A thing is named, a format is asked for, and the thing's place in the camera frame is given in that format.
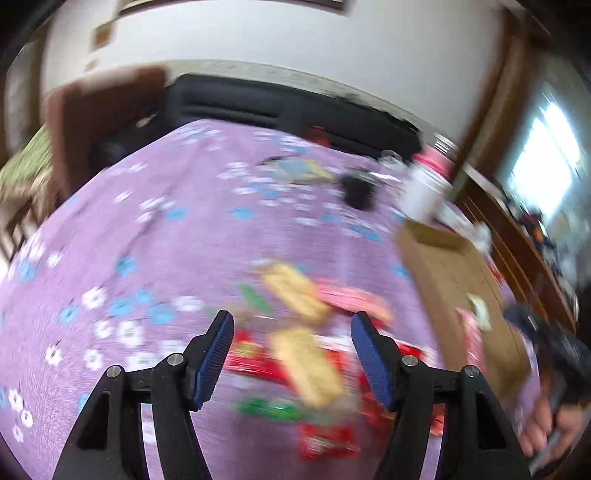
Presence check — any pale pink snack packet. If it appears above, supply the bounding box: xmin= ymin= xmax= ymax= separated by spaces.
xmin=456 ymin=307 xmax=486 ymax=372

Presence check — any cardboard box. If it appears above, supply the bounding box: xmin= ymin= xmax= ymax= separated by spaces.
xmin=394 ymin=220 xmax=532 ymax=414

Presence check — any bright window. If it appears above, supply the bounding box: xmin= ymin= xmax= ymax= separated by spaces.
xmin=507 ymin=102 xmax=588 ymax=224

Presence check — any green cushion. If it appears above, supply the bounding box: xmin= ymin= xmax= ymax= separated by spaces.
xmin=0 ymin=126 xmax=57 ymax=206

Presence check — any clear cracker packet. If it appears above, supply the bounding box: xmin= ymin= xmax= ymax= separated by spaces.
xmin=259 ymin=262 xmax=333 ymax=325
xmin=269 ymin=327 xmax=345 ymax=409

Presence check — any red foil snack packet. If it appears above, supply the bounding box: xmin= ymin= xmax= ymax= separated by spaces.
xmin=298 ymin=422 xmax=362 ymax=460

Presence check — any brown chair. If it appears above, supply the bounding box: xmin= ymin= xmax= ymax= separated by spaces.
xmin=44 ymin=67 xmax=169 ymax=197

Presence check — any wooden cabinet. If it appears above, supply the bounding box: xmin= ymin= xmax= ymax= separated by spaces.
xmin=455 ymin=162 xmax=581 ymax=326

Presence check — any white cloth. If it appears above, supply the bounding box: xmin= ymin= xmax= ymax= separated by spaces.
xmin=470 ymin=222 xmax=494 ymax=256

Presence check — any black sofa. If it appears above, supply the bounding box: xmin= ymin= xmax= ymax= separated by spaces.
xmin=167 ymin=74 xmax=423 ymax=158

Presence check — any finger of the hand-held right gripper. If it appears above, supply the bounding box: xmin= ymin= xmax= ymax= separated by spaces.
xmin=503 ymin=305 xmax=555 ymax=336

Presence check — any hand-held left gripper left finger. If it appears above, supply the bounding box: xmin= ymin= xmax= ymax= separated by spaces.
xmin=53 ymin=310 xmax=235 ymax=480

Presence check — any purple floral tablecloth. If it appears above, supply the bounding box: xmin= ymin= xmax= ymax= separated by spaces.
xmin=0 ymin=117 xmax=522 ymax=480

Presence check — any white plastic jar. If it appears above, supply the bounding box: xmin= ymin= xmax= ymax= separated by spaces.
xmin=403 ymin=165 xmax=452 ymax=221

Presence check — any black cylindrical device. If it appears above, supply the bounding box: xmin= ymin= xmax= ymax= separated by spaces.
xmin=341 ymin=170 xmax=378 ymax=212

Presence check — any green wrapped candy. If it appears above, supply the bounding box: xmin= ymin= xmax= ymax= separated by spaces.
xmin=238 ymin=282 xmax=274 ymax=315
xmin=237 ymin=398 xmax=302 ymax=422

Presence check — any person's right hand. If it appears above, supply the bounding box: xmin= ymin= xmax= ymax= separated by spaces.
xmin=521 ymin=398 xmax=584 ymax=459

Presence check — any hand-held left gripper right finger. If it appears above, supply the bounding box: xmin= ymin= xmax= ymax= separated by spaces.
xmin=350 ymin=311 xmax=532 ymax=480

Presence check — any pink bottle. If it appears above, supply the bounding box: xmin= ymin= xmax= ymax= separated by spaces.
xmin=414 ymin=142 xmax=459 ymax=180

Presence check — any brown wall note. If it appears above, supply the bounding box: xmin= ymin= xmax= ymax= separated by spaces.
xmin=89 ymin=20 xmax=119 ymax=50

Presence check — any white and green wrapper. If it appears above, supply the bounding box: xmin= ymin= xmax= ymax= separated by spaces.
xmin=466 ymin=293 xmax=493 ymax=331

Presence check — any small red snack packet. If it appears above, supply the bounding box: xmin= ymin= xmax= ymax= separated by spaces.
xmin=225 ymin=330 xmax=296 ymax=385

